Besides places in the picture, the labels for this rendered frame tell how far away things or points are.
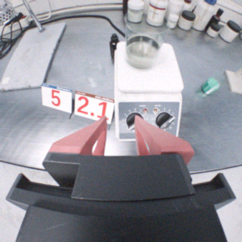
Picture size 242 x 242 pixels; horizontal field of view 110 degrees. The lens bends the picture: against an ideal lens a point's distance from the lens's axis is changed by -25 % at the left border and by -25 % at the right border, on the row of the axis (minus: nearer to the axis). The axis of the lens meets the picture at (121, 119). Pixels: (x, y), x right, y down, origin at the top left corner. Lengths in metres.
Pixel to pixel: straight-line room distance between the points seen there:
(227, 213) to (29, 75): 0.69
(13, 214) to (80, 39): 0.57
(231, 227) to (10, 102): 0.74
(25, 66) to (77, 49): 0.18
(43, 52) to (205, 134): 0.54
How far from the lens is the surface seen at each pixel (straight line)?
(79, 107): 0.27
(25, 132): 0.36
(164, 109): 0.22
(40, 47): 0.50
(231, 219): 0.45
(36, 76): 0.40
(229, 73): 0.49
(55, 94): 0.30
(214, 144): 0.35
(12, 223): 0.46
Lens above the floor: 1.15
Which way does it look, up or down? 76 degrees down
